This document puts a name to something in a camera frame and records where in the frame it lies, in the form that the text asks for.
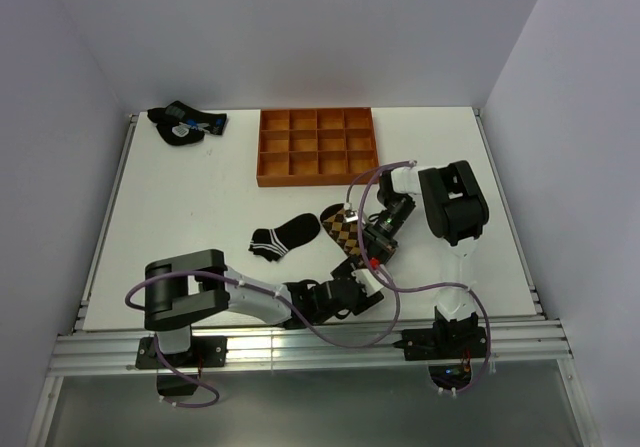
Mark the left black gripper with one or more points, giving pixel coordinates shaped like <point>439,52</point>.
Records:
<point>363,301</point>

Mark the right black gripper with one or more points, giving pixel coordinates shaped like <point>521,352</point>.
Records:
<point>379,246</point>

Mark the brown yellow argyle sock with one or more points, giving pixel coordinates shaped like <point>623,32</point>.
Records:
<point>334,220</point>

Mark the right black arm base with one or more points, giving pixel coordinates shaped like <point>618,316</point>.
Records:
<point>443,343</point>

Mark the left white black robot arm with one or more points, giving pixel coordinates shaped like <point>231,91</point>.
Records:
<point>186,289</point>

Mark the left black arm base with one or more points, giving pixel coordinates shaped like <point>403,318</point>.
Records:
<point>204,352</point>

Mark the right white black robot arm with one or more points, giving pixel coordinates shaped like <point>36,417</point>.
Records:
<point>456,213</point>

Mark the black white striped sock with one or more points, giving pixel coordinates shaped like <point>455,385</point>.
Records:
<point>275,243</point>

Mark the orange compartment tray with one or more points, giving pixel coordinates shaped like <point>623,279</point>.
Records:
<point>316,147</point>

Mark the black blue sock pile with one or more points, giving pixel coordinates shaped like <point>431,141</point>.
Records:
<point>181,125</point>

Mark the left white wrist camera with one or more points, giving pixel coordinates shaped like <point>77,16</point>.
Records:
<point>370,277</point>

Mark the aluminium front rail frame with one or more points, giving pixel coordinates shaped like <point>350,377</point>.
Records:
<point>270,349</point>

